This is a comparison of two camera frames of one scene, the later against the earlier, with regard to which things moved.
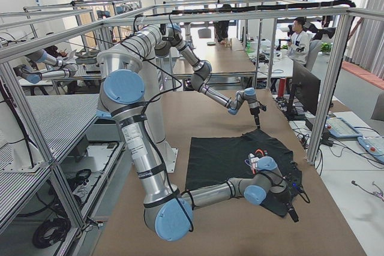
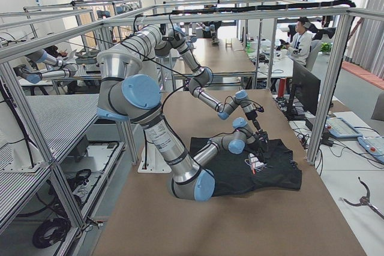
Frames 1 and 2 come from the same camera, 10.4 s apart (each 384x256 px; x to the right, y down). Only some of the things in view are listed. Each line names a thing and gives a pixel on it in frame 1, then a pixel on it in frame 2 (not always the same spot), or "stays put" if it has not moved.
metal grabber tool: [378, 195] to [365, 201]
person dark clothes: [221, 27] to [210, 29]
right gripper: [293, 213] to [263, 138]
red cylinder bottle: [282, 87] stays put
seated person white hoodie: [299, 44] stays put
